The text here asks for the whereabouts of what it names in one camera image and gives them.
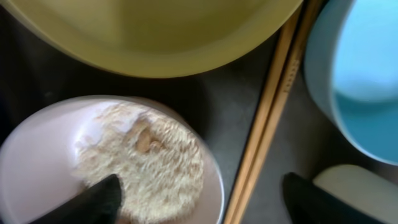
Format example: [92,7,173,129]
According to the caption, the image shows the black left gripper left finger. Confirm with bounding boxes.
[30,174,123,224]

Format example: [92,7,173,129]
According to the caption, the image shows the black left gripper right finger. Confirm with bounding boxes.
[282,172,383,224]

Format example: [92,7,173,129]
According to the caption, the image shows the rice and nuts leftovers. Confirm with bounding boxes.
[75,102,204,223]

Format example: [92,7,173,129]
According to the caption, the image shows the white bowl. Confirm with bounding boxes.
[0,95,225,224]

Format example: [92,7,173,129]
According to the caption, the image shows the white cup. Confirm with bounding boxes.
[313,164,397,223]

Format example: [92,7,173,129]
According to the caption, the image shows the wooden chopstick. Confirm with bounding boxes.
[223,6,302,224]
[229,0,324,224]

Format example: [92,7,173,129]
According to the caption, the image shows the light blue bowl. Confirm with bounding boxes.
[304,0,397,165]

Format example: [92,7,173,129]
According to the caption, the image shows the yellow plate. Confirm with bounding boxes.
[1,0,300,78]

